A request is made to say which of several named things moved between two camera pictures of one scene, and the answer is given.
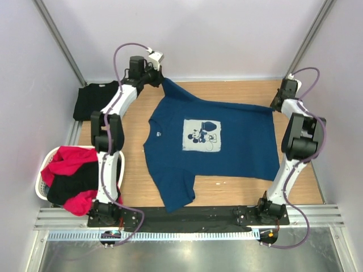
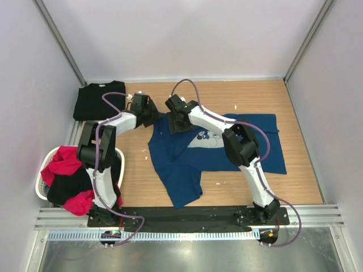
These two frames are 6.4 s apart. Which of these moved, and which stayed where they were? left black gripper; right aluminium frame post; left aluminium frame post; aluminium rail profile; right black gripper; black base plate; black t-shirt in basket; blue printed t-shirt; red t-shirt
Moved: blue printed t-shirt; left black gripper; right black gripper
Stayed: black base plate; left aluminium frame post; aluminium rail profile; red t-shirt; right aluminium frame post; black t-shirt in basket
